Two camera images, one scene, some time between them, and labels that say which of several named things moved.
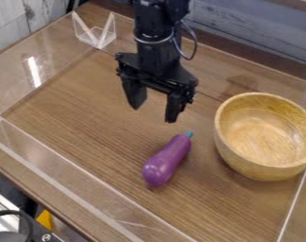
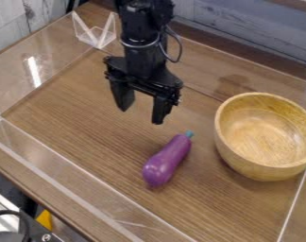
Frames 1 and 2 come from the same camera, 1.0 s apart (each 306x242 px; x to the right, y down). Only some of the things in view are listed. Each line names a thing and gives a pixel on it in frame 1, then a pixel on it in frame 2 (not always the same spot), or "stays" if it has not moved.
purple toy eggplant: x=159 y=166 stays
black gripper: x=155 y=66 -> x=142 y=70
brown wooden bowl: x=264 y=136 stays
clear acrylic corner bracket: x=96 y=36 stays
